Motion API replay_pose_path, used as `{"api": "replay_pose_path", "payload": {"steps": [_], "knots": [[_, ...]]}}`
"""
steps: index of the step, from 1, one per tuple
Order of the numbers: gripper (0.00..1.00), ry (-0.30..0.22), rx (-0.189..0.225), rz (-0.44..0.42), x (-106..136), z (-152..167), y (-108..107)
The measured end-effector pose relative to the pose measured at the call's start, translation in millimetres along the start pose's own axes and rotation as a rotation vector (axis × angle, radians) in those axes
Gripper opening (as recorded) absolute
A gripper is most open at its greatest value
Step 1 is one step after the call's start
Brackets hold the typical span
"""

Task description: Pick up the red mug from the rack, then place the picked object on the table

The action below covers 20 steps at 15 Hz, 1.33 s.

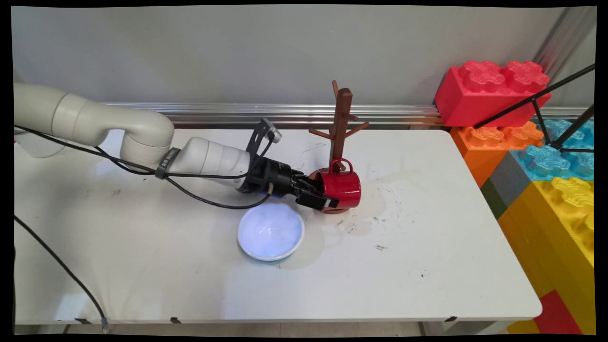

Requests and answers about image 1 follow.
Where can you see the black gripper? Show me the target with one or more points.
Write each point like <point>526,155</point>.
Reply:
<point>275,180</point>

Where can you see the red enamel mug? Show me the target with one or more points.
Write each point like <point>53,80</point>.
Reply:
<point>344,187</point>

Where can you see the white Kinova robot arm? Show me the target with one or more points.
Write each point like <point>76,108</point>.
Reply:
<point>142,128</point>

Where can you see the white bowl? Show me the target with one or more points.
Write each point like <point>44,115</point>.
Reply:
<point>270,232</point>

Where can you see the brown wooden mug tree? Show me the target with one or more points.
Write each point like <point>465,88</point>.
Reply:
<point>341,118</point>

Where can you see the orange giant toy brick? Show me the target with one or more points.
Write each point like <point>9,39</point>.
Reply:
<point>479,147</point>

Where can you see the red giant toy brick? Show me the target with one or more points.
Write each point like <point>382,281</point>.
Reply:
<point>479,99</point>

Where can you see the blue giant toy brick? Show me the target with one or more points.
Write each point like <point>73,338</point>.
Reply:
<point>546,161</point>

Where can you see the yellow giant toy brick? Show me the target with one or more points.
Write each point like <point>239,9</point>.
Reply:
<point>560,228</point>

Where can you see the translucent white cup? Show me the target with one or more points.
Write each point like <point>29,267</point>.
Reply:
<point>35,149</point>

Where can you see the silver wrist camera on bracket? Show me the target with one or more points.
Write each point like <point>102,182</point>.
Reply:
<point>268,130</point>

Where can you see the aluminium rail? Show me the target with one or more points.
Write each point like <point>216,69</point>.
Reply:
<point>294,114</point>

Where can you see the aluminium post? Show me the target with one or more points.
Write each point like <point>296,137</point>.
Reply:
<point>565,38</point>

